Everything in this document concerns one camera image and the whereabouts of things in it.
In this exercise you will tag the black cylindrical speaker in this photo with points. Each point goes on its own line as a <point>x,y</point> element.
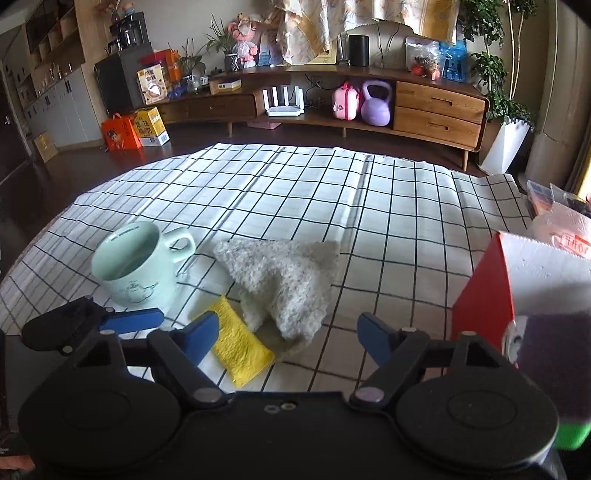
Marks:
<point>359,50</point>

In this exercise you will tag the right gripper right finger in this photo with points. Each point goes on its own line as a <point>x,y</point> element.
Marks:
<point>399,355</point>

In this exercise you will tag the pink tissue pack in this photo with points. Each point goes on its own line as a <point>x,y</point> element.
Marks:
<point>563,228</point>

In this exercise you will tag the pink plush doll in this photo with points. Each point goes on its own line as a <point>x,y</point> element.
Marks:
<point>242,31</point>

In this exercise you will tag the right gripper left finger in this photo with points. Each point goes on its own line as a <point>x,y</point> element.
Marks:
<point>176,355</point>

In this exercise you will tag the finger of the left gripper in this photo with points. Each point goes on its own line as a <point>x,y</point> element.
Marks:
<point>132,321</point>

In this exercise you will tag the wooden TV console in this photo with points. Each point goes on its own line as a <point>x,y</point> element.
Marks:
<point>437,111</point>

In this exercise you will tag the black small fridge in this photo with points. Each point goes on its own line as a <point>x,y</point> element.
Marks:
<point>117,82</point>

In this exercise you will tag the white wifi router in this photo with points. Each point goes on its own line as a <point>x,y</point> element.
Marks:
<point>283,102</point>

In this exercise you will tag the bag of fruit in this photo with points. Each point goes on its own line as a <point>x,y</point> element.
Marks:
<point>422,56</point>

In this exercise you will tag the potted green tree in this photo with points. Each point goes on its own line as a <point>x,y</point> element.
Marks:
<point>499,24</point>

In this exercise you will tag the coffee maker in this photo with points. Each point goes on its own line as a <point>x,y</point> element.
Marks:
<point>129,31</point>

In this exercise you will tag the purple kettlebell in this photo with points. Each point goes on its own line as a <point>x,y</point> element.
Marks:
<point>376,111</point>

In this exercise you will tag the yellow sponge cloth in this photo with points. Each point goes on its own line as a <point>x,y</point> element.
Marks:
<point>239,350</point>

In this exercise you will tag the black white checkered tablecloth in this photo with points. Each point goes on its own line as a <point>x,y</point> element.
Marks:
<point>411,234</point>

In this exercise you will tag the blue plastic bag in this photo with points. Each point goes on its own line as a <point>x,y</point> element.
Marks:
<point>454,61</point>

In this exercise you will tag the snack box on console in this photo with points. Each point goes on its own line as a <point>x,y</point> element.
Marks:
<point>152,85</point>

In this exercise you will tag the fluffy white cloth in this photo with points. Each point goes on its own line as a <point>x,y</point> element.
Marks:
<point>284,288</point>

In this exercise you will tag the purple green sponge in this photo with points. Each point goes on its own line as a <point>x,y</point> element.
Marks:
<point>553,350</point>

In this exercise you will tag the orange gift bag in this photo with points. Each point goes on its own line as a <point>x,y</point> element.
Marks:
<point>119,133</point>

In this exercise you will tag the mint green ceramic mug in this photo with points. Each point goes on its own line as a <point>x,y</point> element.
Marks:
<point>137,264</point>

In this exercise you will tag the floral cloth over TV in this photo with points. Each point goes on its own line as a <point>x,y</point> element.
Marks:
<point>306,29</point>

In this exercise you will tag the yellow cardboard box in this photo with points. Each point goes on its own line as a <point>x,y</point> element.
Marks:
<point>150,128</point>

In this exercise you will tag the red cardboard box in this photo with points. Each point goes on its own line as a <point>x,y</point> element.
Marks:
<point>518,276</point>

